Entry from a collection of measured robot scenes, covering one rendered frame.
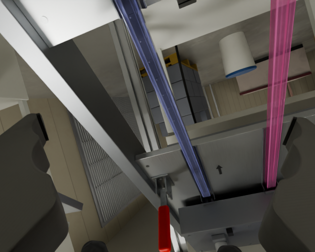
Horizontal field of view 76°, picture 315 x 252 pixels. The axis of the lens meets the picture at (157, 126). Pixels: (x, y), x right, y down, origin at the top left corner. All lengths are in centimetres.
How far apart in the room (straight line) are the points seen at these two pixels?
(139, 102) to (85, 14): 39
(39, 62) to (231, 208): 35
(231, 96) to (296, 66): 325
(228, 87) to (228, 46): 598
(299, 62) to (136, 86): 637
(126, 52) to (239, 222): 47
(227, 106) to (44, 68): 913
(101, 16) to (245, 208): 35
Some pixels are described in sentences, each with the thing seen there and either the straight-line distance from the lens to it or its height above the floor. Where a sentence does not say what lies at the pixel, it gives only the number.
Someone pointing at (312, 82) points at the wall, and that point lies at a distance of 944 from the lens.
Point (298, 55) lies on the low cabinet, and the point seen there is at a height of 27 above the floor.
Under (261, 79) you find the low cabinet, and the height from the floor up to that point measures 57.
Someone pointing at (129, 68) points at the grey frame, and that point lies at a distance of 58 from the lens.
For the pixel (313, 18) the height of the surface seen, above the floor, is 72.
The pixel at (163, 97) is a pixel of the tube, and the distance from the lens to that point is 20.
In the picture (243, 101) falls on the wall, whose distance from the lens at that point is 922.
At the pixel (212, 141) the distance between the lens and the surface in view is 28.
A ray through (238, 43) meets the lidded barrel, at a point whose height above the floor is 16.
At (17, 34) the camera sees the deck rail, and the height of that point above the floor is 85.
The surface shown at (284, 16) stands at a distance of 20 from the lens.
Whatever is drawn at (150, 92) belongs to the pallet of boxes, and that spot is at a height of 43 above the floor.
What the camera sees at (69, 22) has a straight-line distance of 20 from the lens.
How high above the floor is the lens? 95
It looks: 1 degrees up
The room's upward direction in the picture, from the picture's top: 164 degrees clockwise
